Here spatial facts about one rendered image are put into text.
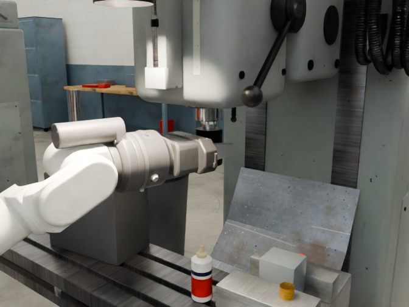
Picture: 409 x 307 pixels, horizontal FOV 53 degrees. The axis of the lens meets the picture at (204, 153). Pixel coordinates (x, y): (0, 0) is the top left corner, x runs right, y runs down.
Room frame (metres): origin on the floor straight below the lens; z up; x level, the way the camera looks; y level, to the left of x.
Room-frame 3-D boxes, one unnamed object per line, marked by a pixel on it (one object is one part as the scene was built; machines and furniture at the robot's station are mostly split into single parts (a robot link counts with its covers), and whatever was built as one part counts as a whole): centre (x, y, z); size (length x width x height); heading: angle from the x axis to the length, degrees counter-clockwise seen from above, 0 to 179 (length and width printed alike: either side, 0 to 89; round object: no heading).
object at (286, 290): (0.54, -0.12, 1.05); 0.02 x 0.02 x 0.02
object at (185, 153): (0.64, 0.06, 1.23); 0.13 x 0.12 x 0.10; 38
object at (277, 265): (0.60, -0.13, 1.04); 0.06 x 0.05 x 0.06; 55
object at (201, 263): (0.71, 0.01, 0.98); 0.04 x 0.04 x 0.11
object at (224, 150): (0.67, -0.03, 1.23); 0.06 x 0.02 x 0.03; 128
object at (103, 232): (0.93, 0.26, 1.03); 0.22 x 0.12 x 0.20; 60
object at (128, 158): (0.57, 0.16, 1.24); 0.11 x 0.11 x 0.11; 38
